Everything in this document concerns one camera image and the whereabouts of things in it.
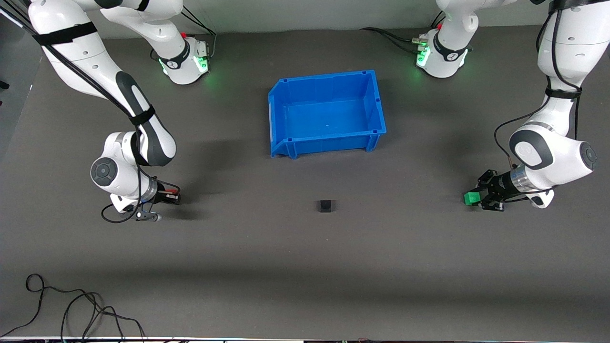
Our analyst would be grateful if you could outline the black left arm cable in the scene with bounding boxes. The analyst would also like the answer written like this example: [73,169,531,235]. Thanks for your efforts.
[493,0,584,203]

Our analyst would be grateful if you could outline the loose thin black cable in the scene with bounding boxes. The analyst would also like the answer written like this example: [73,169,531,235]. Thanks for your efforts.
[0,273,146,340]

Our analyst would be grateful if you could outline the black arm base cables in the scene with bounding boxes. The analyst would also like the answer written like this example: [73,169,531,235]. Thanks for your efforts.
[360,10,446,54]
[151,9,218,61]

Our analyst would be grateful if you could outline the black left arm base cables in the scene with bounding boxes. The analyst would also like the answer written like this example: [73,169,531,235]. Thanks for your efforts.
[360,10,446,54]

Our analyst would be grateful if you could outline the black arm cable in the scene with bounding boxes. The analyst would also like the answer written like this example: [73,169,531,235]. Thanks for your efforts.
[493,0,584,203]
[0,5,182,223]

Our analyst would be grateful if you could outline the dark grey table mat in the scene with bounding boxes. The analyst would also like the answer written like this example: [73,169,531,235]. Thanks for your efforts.
[0,17,610,340]

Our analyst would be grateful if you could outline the blue plastic storage bin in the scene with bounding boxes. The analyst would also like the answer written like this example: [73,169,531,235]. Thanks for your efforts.
[268,70,387,160]

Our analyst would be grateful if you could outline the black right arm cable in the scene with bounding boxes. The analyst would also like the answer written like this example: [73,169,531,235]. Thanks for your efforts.
[0,5,182,223]

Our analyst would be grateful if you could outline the black right arm base cables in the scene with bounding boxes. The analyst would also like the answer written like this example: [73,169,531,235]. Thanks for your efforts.
[151,9,218,61]

